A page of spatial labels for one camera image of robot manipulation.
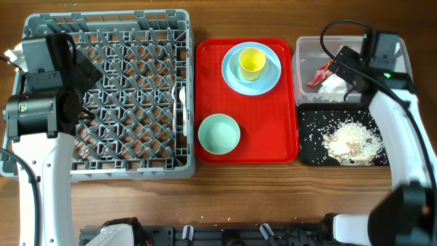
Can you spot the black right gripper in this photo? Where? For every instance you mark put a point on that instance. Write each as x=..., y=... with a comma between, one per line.
x=349, y=55

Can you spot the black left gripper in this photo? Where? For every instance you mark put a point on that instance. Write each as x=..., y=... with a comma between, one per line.
x=86, y=72

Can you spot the white napkin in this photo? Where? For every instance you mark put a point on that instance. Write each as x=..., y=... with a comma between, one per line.
x=333, y=85

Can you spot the red snack wrapper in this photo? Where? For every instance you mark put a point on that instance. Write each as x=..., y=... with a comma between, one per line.
x=321, y=74

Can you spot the mint green bowl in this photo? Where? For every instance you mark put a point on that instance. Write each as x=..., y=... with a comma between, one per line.
x=219, y=134

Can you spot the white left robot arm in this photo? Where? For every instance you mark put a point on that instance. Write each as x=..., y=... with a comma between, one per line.
x=44, y=166

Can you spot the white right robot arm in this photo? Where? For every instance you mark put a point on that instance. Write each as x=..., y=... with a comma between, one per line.
x=408, y=215

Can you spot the clear plastic waste bin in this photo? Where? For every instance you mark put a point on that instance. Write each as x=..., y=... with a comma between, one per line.
x=309, y=57

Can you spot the black waste tray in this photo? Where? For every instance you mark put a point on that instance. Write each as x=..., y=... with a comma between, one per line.
x=312, y=117

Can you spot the grey plastic dishwasher rack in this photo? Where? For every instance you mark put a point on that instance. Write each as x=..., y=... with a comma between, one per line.
x=145, y=57

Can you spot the pile of rice scraps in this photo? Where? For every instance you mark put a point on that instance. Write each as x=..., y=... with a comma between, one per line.
x=353, y=143

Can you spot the light blue plate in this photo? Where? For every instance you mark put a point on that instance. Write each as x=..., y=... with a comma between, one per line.
x=262, y=86

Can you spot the yellow plastic cup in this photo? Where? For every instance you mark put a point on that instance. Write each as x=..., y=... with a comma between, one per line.
x=252, y=60

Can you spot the red plastic serving tray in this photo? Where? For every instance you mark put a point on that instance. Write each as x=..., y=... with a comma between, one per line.
x=268, y=124

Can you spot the light green small bowl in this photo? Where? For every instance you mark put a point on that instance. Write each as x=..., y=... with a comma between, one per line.
x=235, y=67

